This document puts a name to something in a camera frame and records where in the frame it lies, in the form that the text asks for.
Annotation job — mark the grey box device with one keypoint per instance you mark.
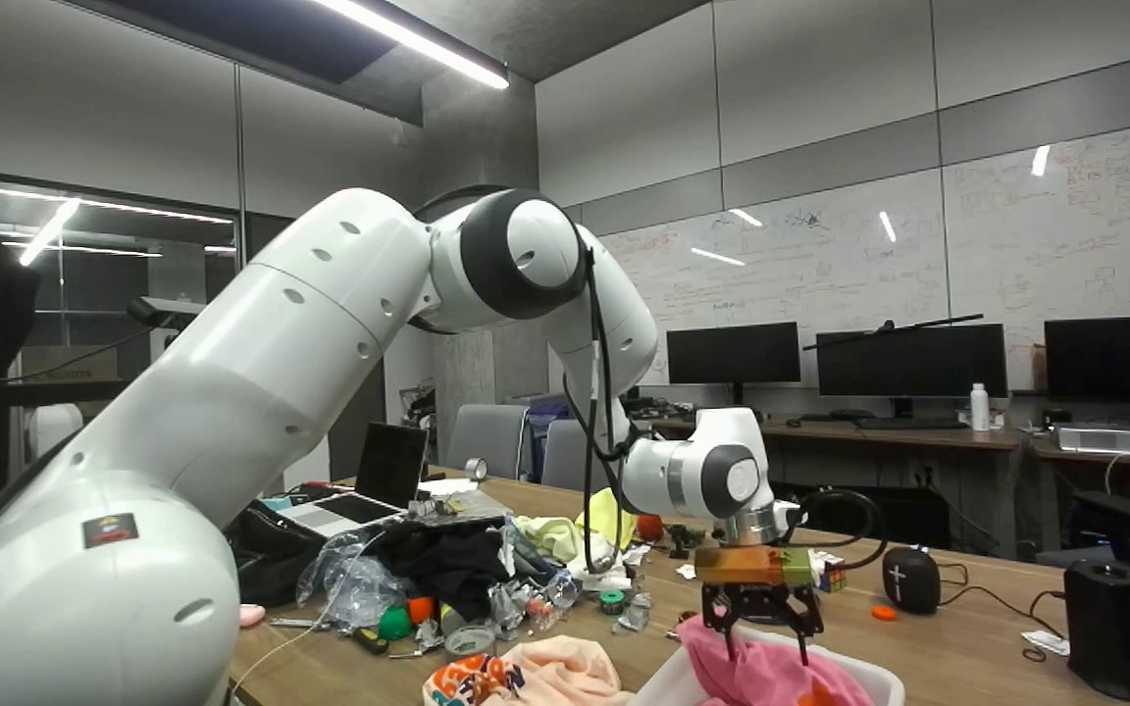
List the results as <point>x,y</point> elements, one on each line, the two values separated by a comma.
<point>1101,441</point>

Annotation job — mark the pink cloth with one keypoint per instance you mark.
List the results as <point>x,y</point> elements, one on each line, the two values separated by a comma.
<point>761,673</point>

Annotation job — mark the Rubik's cube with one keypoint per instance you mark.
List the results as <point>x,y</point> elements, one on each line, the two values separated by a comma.
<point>833,571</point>

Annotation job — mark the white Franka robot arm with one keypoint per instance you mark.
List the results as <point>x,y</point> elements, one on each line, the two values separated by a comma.
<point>197,434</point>

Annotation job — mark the clear plastic bottle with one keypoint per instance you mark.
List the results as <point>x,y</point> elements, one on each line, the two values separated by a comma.
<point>636,613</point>

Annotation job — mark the black desk keyboard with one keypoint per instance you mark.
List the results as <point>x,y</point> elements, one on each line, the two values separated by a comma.
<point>910,423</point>

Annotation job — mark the crumpled clear plastic bag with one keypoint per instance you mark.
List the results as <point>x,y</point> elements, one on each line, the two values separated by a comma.
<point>353,581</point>

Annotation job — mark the white cloth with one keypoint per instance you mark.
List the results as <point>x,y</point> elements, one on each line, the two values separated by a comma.
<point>605,566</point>

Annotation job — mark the white cabinet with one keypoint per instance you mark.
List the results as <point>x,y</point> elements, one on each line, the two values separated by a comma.
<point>309,469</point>

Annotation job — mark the green ball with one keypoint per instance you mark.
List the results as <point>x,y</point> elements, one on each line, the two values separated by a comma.
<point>394,621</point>

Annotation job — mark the white plastic box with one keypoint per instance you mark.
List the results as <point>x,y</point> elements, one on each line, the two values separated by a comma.
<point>886,673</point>

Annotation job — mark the black computer monitor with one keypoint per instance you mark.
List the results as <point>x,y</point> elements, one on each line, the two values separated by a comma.
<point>1119,354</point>
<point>910,358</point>
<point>731,354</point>

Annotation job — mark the white power adapter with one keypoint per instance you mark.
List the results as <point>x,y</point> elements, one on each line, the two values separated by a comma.
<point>1043,643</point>

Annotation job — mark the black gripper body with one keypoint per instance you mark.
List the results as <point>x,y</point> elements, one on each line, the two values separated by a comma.
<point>761,597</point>

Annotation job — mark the long ceiling light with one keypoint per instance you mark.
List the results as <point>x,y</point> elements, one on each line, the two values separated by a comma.
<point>411,39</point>

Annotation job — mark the black box on table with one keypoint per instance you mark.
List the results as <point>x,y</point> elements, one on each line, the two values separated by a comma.
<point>1119,627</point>

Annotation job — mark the green tape roll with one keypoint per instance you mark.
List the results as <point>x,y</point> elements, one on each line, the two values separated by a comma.
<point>613,602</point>

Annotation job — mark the wooden office desk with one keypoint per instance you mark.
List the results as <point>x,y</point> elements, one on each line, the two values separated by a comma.
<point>852,441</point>
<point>1115,460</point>

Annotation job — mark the small orange disc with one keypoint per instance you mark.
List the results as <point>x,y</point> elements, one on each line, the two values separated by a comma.
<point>882,613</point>

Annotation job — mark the white plastic bottle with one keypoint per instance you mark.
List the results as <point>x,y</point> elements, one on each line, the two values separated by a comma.
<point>978,409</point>

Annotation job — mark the black cloth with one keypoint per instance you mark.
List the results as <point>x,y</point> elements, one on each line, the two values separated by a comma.
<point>447,563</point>

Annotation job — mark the pale yellow cloth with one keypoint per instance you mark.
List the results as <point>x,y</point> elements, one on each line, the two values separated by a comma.
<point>550,534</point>

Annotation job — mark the small round black speaker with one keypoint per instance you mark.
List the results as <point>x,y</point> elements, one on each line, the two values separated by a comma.
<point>910,579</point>

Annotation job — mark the white paper scrap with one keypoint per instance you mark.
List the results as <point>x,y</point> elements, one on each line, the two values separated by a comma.
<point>689,571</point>

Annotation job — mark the bright yellow cloth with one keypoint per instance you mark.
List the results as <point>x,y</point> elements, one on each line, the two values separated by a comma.
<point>617,524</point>

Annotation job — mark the orange ball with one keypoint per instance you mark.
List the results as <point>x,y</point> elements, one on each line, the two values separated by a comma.
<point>421,610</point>

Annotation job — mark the silver laptop black keys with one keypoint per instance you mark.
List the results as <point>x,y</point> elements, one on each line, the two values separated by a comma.
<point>389,464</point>

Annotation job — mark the peach cloth with orange print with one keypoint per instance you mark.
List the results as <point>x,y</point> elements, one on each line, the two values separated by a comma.
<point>565,673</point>

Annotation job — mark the grey office chair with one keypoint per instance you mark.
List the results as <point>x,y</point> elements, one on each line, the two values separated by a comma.
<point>565,457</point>
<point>486,441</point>

